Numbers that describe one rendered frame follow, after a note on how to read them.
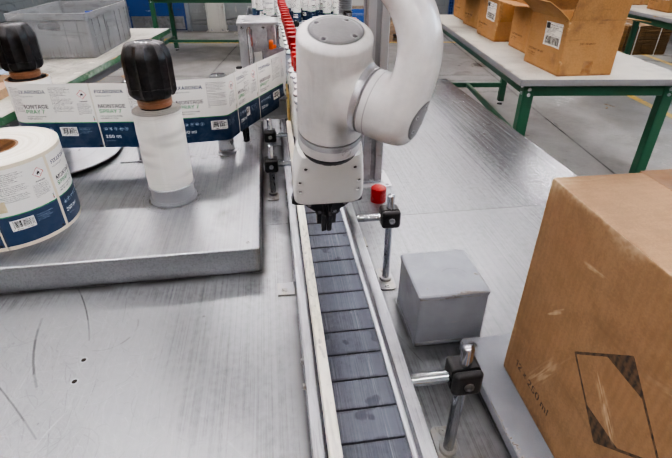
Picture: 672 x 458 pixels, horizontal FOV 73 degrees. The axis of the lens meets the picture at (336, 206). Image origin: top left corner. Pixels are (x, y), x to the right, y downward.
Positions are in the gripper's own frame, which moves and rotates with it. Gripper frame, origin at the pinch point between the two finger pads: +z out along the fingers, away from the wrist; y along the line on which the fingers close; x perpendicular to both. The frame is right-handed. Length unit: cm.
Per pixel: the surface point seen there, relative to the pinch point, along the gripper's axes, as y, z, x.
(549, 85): -119, 62, -117
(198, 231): 21.6, 8.8, -5.7
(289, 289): 6.5, 9.1, 7.3
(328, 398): 3.5, -7.9, 30.2
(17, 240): 50, 7, -5
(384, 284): -9.0, 8.7, 8.2
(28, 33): 56, -4, -51
